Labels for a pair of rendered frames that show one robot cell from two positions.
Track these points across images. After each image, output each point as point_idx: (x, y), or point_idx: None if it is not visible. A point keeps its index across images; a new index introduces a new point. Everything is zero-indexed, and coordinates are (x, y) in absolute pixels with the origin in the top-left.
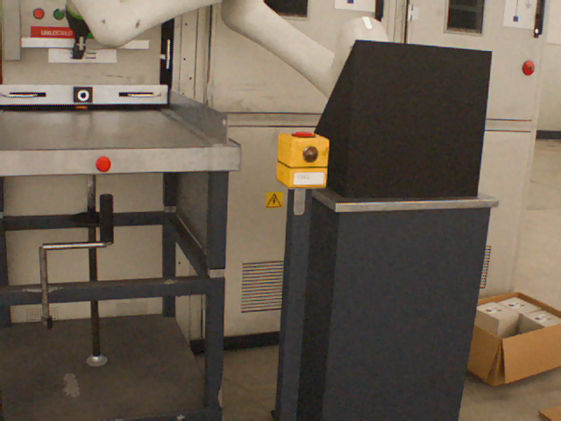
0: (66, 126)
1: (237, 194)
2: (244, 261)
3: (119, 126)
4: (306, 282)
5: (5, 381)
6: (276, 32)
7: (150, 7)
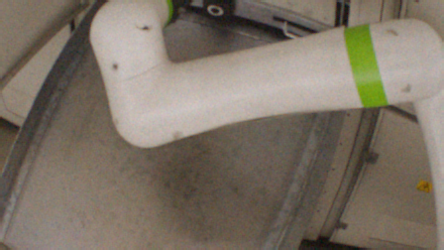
0: (113, 152)
1: (394, 171)
2: (384, 213)
3: (179, 185)
4: None
5: None
6: (435, 150)
7: (202, 116)
